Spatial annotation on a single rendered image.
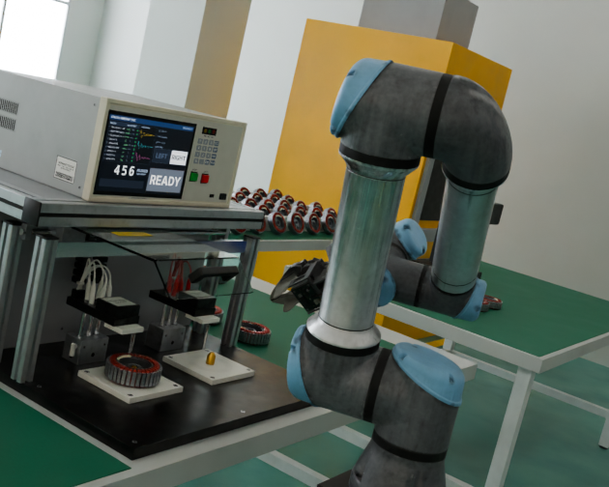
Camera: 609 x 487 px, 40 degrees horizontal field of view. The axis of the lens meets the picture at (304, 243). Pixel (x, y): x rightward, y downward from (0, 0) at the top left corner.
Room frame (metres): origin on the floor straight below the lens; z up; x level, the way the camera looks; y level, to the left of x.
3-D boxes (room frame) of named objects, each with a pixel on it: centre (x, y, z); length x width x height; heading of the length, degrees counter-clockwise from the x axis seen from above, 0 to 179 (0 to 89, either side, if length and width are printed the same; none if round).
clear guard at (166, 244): (1.63, 0.28, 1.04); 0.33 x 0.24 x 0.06; 57
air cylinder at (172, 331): (1.90, 0.27, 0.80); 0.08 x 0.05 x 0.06; 147
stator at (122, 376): (1.62, 0.28, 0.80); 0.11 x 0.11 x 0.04
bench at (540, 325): (3.83, -0.91, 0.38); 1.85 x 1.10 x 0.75; 147
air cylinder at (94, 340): (1.70, 0.40, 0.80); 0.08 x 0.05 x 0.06; 147
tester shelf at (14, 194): (1.90, 0.48, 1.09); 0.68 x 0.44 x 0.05; 147
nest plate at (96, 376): (1.62, 0.28, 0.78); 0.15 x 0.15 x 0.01; 57
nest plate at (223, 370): (1.82, 0.15, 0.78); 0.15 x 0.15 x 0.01; 57
